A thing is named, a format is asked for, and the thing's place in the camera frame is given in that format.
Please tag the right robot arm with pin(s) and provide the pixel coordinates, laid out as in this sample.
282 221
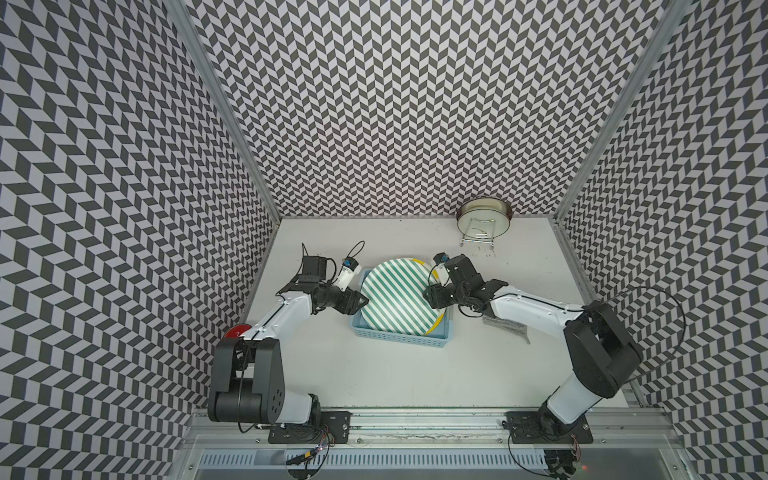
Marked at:
602 353

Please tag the wire plate stand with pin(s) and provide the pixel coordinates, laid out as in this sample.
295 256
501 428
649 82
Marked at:
478 240

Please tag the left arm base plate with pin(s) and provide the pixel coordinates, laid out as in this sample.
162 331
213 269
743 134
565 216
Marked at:
333 426

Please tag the red emergency stop button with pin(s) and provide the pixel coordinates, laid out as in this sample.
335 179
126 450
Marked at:
235 333

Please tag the green striped plate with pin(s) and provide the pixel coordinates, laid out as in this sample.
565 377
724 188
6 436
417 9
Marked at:
396 305

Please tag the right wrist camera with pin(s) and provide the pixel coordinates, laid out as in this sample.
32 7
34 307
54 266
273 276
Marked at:
440 258

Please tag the light blue plastic basket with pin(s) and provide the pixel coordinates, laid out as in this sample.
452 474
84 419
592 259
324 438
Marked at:
437 339

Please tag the yellow striped plate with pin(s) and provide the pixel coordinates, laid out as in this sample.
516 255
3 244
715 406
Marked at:
440 321

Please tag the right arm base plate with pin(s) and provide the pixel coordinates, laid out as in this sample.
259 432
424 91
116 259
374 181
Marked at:
538 427

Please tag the grey microfibre cloth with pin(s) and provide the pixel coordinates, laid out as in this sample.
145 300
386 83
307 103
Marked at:
509 326

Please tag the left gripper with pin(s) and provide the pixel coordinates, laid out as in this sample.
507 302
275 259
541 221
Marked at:
349 304

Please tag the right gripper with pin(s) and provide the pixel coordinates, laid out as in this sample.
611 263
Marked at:
435 299

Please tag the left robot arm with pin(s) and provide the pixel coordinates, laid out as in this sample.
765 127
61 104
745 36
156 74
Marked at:
248 385

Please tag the aluminium front rail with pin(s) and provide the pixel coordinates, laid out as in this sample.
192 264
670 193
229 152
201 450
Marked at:
604 427

